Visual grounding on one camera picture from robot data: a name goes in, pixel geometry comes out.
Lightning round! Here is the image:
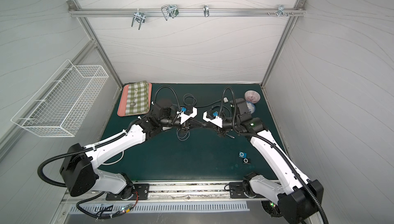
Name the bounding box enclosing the aluminium front rail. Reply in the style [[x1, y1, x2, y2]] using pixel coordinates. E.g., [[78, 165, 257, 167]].
[[61, 179, 315, 204]]

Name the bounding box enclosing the metal crossbar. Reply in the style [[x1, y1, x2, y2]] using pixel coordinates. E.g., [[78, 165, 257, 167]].
[[69, 5, 306, 18]]

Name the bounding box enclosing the pink tray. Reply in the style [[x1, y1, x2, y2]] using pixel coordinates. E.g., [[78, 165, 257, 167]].
[[117, 82, 152, 117]]

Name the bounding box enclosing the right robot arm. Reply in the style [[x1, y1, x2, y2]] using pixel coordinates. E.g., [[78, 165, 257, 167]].
[[203, 86, 329, 224]]

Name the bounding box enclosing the spoon with white handle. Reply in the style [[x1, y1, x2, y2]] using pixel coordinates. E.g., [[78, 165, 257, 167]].
[[130, 89, 138, 107]]

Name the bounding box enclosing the white wire basket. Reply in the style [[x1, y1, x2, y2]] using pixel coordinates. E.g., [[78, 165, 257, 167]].
[[11, 59, 109, 137]]

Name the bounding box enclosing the pink striped bowl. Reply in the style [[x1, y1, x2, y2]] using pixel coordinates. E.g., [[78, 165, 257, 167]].
[[244, 90, 261, 104]]

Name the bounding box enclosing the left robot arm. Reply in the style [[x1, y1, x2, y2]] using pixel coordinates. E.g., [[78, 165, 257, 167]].
[[37, 99, 198, 197]]

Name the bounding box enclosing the blue patterned bowl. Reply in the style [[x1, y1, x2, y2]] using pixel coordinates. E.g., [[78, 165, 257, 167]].
[[246, 101, 256, 114]]

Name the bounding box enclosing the white power strip cord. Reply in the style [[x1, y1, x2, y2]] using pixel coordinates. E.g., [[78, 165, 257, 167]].
[[101, 151, 125, 165]]

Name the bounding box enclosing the blue mp3 player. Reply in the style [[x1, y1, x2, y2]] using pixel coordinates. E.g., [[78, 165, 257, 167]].
[[239, 152, 247, 158]]

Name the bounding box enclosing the green checkered cloth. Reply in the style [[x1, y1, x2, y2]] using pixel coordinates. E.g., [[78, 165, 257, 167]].
[[125, 81, 149, 116]]

